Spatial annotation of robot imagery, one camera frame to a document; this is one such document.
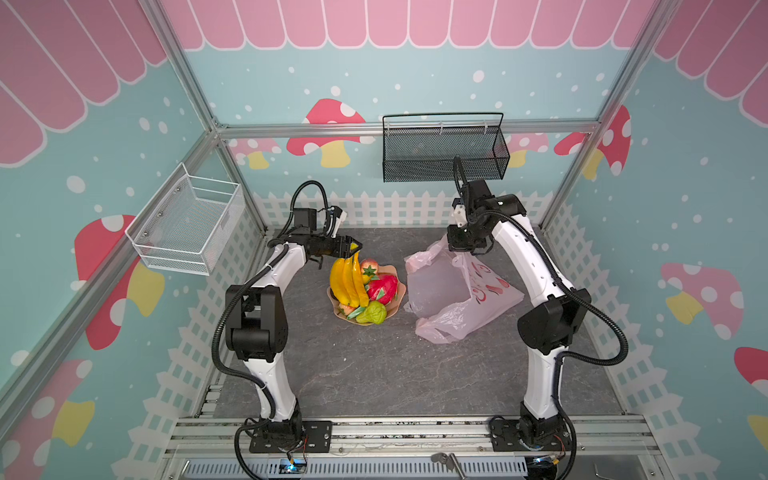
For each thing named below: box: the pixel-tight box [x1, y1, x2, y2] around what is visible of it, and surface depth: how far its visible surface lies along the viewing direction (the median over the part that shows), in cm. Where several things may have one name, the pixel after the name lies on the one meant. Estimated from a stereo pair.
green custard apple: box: [356, 301, 387, 325], surface depth 88 cm
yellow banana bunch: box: [329, 243, 369, 307], surface depth 93 cm
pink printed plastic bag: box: [405, 236, 525, 345], surface depth 81 cm
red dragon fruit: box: [367, 274, 399, 305], surface depth 93 cm
